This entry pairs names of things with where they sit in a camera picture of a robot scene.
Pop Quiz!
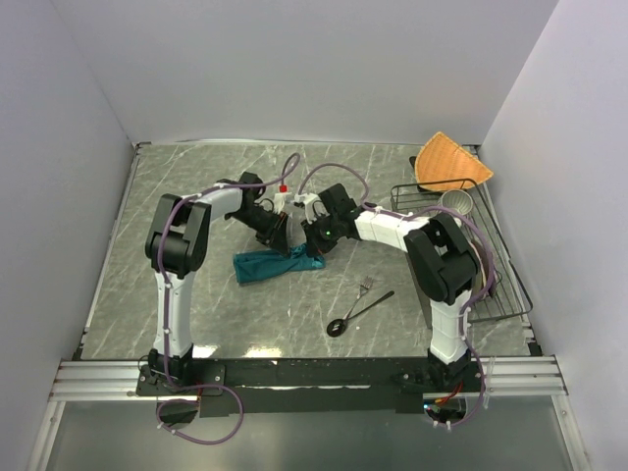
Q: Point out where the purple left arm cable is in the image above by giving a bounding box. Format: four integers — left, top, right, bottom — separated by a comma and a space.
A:
155, 151, 245, 446

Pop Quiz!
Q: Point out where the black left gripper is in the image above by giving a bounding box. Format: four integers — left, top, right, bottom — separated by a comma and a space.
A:
229, 205, 290, 258

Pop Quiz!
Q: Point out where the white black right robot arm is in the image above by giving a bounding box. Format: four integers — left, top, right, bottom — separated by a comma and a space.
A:
301, 183, 481, 392

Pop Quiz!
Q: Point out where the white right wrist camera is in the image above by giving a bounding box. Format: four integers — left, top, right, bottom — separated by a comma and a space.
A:
293, 193, 321, 220

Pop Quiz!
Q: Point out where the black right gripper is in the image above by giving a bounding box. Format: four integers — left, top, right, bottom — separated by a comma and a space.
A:
301, 212, 341, 257

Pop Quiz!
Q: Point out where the aluminium rail frame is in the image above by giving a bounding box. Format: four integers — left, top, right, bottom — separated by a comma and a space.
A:
26, 356, 591, 470

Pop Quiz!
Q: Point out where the black wire dish rack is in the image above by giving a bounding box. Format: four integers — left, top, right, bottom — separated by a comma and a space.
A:
391, 180, 533, 324

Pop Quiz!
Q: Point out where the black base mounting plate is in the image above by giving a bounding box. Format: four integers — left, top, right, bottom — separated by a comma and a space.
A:
136, 357, 482, 417

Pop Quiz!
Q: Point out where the black spoon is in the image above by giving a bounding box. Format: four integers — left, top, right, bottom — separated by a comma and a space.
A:
326, 290, 395, 338

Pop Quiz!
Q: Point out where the orange woven fan basket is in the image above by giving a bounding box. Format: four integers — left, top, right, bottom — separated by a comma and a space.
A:
414, 131, 494, 192

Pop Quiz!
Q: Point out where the dark brown plate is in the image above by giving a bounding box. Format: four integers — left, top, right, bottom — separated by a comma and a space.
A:
471, 239, 497, 297

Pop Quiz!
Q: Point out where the silver fork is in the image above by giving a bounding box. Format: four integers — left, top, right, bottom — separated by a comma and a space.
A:
342, 276, 374, 320

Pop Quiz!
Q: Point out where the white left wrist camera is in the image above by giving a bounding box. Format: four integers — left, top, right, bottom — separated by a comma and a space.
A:
273, 183, 293, 214

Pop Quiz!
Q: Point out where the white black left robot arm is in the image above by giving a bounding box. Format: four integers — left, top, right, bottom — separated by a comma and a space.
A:
144, 172, 290, 394

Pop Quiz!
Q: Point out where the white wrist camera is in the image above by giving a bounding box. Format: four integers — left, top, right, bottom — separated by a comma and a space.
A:
273, 183, 293, 214
293, 193, 321, 220

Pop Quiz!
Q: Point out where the teal satin napkin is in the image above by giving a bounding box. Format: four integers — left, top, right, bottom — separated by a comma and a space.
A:
233, 243, 326, 285

